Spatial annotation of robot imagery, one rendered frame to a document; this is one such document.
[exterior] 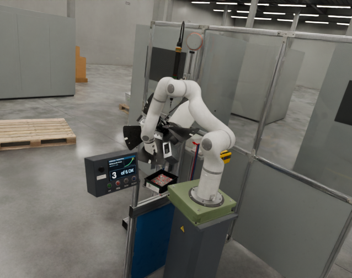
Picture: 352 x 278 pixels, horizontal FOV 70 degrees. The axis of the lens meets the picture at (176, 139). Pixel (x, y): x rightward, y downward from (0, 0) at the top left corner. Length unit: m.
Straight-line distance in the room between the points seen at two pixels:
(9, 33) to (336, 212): 6.77
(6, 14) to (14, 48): 0.71
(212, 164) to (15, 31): 6.26
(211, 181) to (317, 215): 1.12
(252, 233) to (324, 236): 0.65
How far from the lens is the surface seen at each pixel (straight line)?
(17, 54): 7.18
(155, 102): 1.68
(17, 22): 7.14
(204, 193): 1.51
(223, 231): 1.66
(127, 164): 1.39
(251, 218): 2.65
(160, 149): 2.04
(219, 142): 1.34
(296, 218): 2.43
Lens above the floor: 1.84
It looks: 21 degrees down
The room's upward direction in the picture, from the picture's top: 9 degrees clockwise
